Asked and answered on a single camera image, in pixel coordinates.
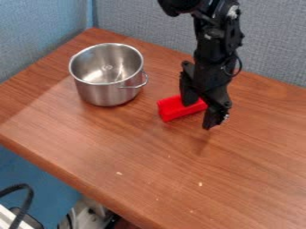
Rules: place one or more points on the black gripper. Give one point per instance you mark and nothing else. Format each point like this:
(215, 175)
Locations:
(203, 80)

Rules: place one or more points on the red plastic block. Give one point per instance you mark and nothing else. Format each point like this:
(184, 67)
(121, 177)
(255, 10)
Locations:
(171, 109)

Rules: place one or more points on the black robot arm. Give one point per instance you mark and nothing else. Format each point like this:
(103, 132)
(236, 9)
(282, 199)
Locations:
(216, 25)

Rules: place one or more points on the stainless steel pot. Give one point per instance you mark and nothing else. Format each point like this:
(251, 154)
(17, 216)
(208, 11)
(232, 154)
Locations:
(108, 74)

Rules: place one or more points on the white box under table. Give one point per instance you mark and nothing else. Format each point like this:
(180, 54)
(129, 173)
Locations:
(88, 215)

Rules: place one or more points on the grey device bottom left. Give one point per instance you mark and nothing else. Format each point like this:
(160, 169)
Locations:
(10, 219)

